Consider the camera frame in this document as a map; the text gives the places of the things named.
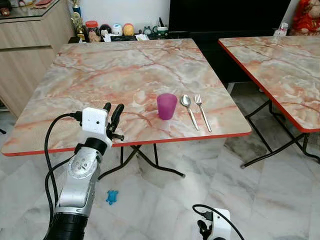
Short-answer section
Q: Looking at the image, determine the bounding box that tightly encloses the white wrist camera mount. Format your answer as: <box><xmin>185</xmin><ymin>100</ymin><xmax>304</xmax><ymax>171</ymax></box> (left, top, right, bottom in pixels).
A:
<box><xmin>210</xmin><ymin>208</ymin><xmax>232</xmax><ymax>240</ymax></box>
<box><xmin>81</xmin><ymin>106</ymin><xmax>112</xmax><ymax>141</ymax></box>

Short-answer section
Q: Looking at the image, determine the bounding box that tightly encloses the golden ornament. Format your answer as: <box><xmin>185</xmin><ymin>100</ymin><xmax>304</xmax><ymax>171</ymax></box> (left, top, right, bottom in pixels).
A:
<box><xmin>71</xmin><ymin>12</ymin><xmax>86</xmax><ymax>42</ymax></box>

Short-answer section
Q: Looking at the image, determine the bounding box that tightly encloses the dark pen holder cup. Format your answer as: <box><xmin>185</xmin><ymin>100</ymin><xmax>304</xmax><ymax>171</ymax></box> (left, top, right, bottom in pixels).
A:
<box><xmin>155</xmin><ymin>17</ymin><xmax>169</xmax><ymax>39</ymax></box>

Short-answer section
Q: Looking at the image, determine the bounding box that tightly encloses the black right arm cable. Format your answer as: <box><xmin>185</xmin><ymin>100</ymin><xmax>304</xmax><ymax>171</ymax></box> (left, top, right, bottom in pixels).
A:
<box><xmin>192</xmin><ymin>204</ymin><xmax>246</xmax><ymax>240</ymax></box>

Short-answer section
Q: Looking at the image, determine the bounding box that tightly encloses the small blue trophy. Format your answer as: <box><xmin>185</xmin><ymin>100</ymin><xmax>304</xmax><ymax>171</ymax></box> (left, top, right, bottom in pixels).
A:
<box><xmin>71</xmin><ymin>0</ymin><xmax>82</xmax><ymax>15</ymax></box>

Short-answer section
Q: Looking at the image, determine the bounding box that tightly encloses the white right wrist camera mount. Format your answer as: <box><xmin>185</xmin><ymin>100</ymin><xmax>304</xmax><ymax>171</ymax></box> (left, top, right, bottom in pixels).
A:
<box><xmin>210</xmin><ymin>208</ymin><xmax>232</xmax><ymax>240</ymax></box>

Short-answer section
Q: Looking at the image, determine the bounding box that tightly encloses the purple plastic cup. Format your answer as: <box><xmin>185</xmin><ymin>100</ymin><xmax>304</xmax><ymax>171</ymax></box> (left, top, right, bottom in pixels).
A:
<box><xmin>156</xmin><ymin>93</ymin><xmax>179</xmax><ymax>121</ymax></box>

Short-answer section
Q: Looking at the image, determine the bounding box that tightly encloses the black television screen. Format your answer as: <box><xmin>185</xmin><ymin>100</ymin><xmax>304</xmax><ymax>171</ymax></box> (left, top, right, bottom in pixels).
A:
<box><xmin>168</xmin><ymin>0</ymin><xmax>292</xmax><ymax>35</ymax></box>

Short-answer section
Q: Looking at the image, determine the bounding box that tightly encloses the small dark figurine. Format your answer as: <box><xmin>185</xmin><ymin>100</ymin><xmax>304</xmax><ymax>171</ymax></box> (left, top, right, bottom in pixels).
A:
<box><xmin>99</xmin><ymin>24</ymin><xmax>112</xmax><ymax>43</ymax></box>

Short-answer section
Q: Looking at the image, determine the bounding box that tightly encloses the small yellow figurine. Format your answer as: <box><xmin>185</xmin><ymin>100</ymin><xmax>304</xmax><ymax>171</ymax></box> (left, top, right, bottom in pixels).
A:
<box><xmin>123</xmin><ymin>23</ymin><xmax>135</xmax><ymax>37</ymax></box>

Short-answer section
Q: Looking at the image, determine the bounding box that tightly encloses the red robed figurine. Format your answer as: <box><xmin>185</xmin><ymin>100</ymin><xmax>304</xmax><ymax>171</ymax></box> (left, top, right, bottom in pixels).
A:
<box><xmin>291</xmin><ymin>0</ymin><xmax>320</xmax><ymax>36</ymax></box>

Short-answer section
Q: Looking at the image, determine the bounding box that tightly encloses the small blue toy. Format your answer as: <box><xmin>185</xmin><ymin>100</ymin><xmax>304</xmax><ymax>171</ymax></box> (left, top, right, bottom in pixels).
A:
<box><xmin>105</xmin><ymin>189</ymin><xmax>119</xmax><ymax>206</ymax></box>

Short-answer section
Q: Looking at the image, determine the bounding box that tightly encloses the steel spoon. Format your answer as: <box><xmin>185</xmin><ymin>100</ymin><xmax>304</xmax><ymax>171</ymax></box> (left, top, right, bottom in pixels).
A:
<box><xmin>180</xmin><ymin>94</ymin><xmax>200</xmax><ymax>132</ymax></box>

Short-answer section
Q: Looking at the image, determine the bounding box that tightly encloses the small white figurine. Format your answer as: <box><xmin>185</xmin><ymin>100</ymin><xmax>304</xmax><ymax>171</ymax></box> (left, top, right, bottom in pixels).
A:
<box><xmin>111</xmin><ymin>23</ymin><xmax>123</xmax><ymax>37</ymax></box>

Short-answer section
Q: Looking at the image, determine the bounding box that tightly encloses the small white bottle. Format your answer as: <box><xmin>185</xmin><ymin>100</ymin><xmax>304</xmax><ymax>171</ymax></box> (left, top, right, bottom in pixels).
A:
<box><xmin>277</xmin><ymin>21</ymin><xmax>290</xmax><ymax>38</ymax></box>

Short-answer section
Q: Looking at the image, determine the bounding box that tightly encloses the red flat item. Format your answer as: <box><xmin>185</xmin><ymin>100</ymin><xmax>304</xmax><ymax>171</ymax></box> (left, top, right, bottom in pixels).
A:
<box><xmin>30</xmin><ymin>0</ymin><xmax>53</xmax><ymax>10</ymax></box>

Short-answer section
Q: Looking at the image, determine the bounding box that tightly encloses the jar with red lid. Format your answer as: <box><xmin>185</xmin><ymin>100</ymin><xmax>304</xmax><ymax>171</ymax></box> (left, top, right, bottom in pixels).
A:
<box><xmin>85</xmin><ymin>20</ymin><xmax>100</xmax><ymax>43</ymax></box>

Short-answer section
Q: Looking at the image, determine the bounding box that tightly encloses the light wooden cabinet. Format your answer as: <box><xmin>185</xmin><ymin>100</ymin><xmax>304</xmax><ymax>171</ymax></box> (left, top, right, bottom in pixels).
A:
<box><xmin>0</xmin><ymin>0</ymin><xmax>76</xmax><ymax>118</ymax></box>

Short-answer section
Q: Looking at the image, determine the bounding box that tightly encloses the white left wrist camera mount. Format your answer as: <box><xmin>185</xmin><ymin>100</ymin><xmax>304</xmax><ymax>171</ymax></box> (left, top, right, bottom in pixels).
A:
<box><xmin>81</xmin><ymin>106</ymin><xmax>112</xmax><ymax>141</ymax></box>

